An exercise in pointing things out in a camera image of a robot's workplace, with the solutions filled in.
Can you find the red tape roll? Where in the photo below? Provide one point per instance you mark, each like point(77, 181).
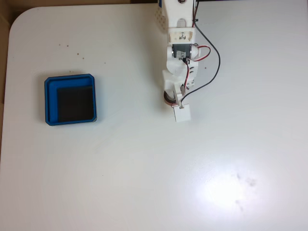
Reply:
point(168, 101)

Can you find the blue square box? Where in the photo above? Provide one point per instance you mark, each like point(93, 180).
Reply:
point(50, 101)

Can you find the black foam pad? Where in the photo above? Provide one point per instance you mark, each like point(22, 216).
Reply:
point(75, 103)

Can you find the white square camera box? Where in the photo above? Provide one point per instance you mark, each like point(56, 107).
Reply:
point(183, 114)

